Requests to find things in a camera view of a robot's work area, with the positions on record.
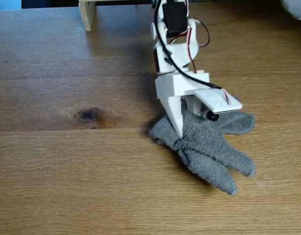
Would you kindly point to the light wooden stand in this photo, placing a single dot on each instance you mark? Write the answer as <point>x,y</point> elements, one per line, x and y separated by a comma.
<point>87,14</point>

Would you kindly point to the grey terry cloth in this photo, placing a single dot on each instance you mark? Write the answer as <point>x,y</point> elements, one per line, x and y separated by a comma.
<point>204,144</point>

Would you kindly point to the small white object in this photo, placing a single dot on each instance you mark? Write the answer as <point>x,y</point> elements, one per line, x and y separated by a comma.
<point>295,8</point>

